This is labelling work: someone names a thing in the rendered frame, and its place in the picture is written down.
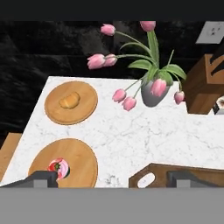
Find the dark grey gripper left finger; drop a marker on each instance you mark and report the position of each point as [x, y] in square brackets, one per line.
[43, 177]

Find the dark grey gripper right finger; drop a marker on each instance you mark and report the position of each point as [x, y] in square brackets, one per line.
[180, 178]

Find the light wooden cabinet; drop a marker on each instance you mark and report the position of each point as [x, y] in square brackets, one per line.
[8, 151]

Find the golden croissant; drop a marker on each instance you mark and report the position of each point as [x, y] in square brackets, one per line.
[70, 100]

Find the round wooden plate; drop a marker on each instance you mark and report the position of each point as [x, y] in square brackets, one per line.
[78, 160]
[71, 102]

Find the small white and brown object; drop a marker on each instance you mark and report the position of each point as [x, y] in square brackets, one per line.
[219, 105]

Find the grey vase with pink tulips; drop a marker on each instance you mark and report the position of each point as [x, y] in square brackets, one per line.
[151, 87]

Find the wooden knife block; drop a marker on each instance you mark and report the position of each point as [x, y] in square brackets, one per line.
[204, 84]

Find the white wall socket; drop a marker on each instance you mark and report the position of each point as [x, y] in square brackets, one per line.
[210, 32]

